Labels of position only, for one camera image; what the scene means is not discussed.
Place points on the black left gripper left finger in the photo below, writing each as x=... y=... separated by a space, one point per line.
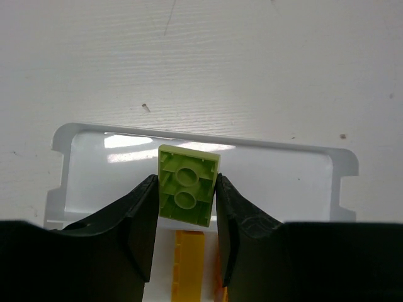
x=107 y=256

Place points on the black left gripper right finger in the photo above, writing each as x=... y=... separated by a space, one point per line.
x=263 y=259

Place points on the orange tall lego brick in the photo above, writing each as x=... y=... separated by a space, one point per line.
x=220 y=293

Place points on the yellow orange long lego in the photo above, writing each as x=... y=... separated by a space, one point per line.
x=188 y=266

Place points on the lime green lego brick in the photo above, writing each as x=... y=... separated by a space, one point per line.
x=187 y=184

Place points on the white divided sorting tray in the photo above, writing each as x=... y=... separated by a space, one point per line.
x=102 y=163

